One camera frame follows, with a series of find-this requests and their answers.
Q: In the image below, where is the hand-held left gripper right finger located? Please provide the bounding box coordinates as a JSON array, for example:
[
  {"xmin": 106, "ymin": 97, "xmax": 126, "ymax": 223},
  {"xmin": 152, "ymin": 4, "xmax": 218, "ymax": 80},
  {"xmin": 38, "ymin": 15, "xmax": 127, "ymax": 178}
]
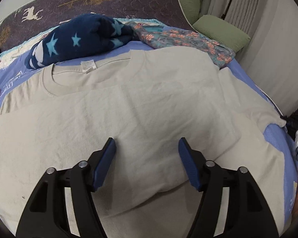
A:
[{"xmin": 178, "ymin": 137, "xmax": 280, "ymax": 238}]

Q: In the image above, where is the navy star print blanket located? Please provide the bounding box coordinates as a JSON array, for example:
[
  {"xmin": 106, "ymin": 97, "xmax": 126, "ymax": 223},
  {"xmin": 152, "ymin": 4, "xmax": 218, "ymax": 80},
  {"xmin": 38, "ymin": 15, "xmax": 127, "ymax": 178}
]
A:
[{"xmin": 24, "ymin": 14, "xmax": 135, "ymax": 70}]

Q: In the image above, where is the blue printed bed sheet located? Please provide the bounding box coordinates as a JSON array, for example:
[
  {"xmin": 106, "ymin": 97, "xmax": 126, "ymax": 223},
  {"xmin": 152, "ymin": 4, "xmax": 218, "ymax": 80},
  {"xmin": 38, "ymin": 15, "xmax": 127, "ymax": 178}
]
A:
[{"xmin": 0, "ymin": 17, "xmax": 298, "ymax": 211}]

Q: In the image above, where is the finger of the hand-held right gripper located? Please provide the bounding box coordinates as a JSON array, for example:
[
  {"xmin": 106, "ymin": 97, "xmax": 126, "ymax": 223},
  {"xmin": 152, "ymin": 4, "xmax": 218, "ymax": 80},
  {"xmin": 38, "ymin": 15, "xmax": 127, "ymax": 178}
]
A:
[{"xmin": 280, "ymin": 114, "xmax": 293, "ymax": 129}]

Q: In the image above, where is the large green pillow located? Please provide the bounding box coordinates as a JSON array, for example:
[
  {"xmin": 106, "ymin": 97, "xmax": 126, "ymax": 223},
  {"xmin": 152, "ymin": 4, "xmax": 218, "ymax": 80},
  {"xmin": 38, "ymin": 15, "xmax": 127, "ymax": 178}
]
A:
[{"xmin": 192, "ymin": 15, "xmax": 251, "ymax": 52}]

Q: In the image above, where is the floral print cloth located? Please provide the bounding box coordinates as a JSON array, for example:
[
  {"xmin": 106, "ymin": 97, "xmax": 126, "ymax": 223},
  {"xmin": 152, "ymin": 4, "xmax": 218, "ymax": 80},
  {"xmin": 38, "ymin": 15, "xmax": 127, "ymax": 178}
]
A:
[{"xmin": 132, "ymin": 22, "xmax": 236, "ymax": 70}]

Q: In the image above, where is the small green pillow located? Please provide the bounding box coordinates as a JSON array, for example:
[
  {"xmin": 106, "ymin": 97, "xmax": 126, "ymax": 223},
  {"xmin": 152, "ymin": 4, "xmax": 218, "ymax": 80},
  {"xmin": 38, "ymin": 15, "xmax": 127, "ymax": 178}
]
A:
[{"xmin": 176, "ymin": 0, "xmax": 201, "ymax": 24}]

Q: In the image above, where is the black cable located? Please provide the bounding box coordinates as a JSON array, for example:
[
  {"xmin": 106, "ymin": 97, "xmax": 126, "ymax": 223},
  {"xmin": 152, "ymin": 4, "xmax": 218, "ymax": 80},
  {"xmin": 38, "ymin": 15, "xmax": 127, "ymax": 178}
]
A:
[{"xmin": 221, "ymin": 0, "xmax": 239, "ymax": 20}]

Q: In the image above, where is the beige t-shirt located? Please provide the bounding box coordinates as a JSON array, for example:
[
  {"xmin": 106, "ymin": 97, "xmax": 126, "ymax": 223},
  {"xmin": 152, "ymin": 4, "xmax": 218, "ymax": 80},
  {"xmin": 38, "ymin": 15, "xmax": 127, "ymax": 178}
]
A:
[{"xmin": 0, "ymin": 47, "xmax": 287, "ymax": 238}]

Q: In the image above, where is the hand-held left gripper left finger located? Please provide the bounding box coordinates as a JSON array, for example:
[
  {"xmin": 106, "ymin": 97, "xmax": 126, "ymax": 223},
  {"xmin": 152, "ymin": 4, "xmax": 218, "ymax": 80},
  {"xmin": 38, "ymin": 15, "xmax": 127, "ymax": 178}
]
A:
[{"xmin": 15, "ymin": 137, "xmax": 117, "ymax": 238}]

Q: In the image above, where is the purple deer print quilt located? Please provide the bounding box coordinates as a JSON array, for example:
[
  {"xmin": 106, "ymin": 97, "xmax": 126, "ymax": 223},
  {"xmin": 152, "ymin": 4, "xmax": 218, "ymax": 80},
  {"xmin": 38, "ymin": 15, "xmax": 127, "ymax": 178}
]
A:
[{"xmin": 0, "ymin": 0, "xmax": 198, "ymax": 52}]

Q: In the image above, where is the white pleated curtain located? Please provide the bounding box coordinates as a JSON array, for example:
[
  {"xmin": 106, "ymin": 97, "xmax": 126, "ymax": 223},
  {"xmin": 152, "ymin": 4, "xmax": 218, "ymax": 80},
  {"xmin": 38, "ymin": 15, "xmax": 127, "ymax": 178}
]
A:
[{"xmin": 199, "ymin": 0, "xmax": 298, "ymax": 119}]

